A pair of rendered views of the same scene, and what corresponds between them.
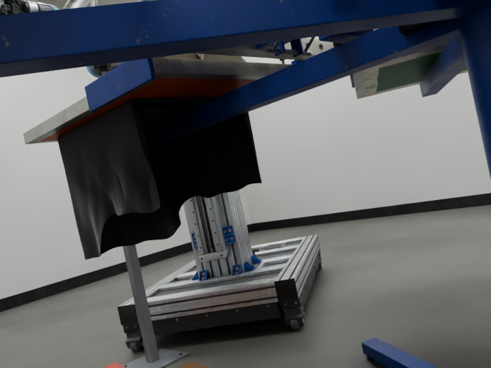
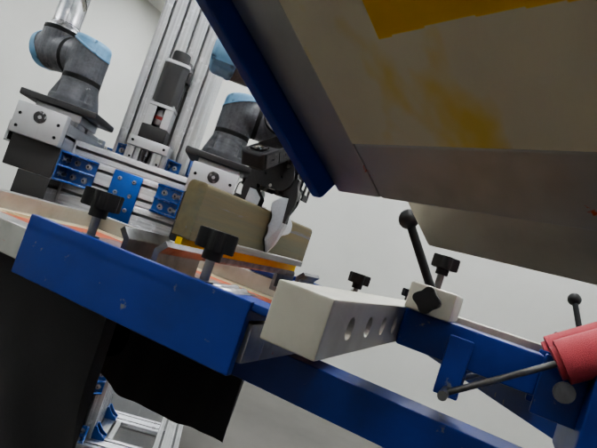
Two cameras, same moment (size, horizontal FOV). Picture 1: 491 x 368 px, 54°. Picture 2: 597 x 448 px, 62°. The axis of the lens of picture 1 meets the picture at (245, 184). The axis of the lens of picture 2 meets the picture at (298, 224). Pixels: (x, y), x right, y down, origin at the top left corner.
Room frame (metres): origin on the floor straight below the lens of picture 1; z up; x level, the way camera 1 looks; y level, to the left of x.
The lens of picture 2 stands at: (0.66, 0.30, 1.07)
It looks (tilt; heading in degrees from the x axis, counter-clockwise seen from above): 3 degrees up; 339
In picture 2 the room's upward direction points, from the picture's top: 19 degrees clockwise
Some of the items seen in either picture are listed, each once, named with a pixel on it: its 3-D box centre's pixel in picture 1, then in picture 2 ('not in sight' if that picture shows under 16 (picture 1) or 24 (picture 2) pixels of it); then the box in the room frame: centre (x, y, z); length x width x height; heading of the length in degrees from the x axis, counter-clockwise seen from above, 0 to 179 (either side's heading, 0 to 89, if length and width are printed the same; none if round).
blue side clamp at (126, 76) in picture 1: (123, 82); (132, 286); (1.21, 0.25, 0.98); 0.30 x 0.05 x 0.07; 46
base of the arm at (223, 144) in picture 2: not in sight; (227, 148); (2.28, 0.01, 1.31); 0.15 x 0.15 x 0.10
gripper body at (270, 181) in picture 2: not in sight; (289, 163); (1.45, 0.05, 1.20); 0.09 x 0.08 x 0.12; 136
